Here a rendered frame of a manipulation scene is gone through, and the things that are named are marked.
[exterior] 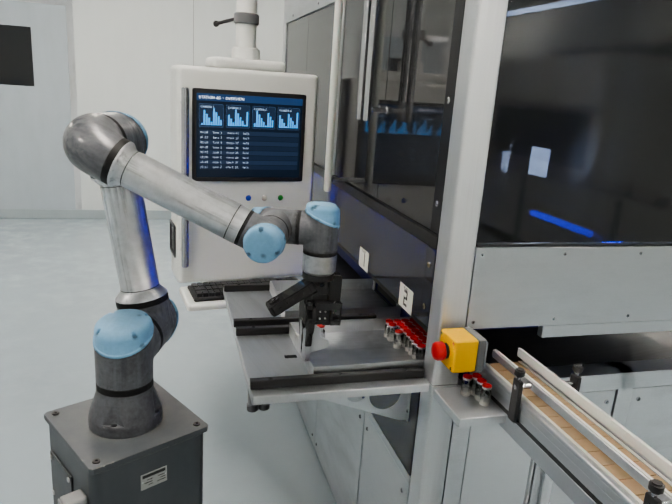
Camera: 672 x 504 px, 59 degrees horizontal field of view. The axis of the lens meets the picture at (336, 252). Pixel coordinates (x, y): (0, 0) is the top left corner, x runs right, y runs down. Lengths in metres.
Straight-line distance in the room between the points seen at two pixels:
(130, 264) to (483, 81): 0.83
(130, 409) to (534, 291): 0.90
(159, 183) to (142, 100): 5.51
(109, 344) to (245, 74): 1.15
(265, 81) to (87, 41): 4.68
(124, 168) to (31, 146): 5.64
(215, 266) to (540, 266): 1.22
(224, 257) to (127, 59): 4.66
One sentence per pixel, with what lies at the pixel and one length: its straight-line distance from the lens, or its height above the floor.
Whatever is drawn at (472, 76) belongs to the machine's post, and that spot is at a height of 1.55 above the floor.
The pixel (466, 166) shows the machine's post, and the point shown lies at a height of 1.37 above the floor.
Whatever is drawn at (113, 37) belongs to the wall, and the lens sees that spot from 6.69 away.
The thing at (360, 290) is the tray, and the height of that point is 0.88.
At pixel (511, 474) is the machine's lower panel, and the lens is 1.63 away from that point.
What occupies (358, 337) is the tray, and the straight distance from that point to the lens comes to 1.59.
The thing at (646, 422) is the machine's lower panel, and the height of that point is 0.73.
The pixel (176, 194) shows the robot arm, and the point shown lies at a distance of 1.17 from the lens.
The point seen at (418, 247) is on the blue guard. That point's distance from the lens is 1.42.
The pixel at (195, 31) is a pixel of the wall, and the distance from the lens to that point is 6.68.
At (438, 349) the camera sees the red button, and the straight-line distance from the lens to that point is 1.26.
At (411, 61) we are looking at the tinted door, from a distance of 1.54.
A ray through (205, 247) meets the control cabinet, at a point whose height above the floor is 0.93.
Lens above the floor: 1.51
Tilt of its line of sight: 15 degrees down
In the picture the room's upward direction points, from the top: 4 degrees clockwise
